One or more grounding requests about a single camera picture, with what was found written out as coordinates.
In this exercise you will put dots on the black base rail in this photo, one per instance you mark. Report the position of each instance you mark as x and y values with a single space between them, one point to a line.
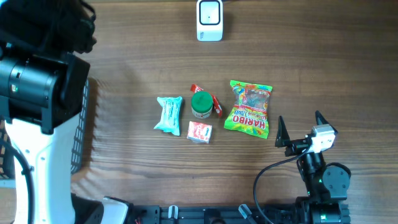
217 214

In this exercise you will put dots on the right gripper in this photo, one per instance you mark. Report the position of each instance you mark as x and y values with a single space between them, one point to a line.
283 139

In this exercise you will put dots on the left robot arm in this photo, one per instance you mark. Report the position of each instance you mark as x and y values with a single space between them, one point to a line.
42 86

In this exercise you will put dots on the green lid jar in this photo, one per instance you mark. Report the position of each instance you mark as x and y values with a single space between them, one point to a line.
202 104

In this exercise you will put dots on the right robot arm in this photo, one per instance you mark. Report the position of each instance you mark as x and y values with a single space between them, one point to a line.
326 184

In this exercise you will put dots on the white barcode scanner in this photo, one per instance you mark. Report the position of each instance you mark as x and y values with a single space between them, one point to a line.
209 20

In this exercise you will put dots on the grey plastic shopping basket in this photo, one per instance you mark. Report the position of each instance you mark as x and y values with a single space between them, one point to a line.
7 160

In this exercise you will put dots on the red candy bar wrapper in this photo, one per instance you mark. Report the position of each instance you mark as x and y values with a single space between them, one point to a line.
216 104

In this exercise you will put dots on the teal tissue wipes pack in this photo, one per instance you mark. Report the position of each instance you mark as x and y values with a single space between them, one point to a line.
169 120

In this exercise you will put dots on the small red white carton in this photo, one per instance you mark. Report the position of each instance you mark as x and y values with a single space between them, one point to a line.
199 132

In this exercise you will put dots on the green Haribo gummy bag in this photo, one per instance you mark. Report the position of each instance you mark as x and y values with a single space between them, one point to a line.
249 113

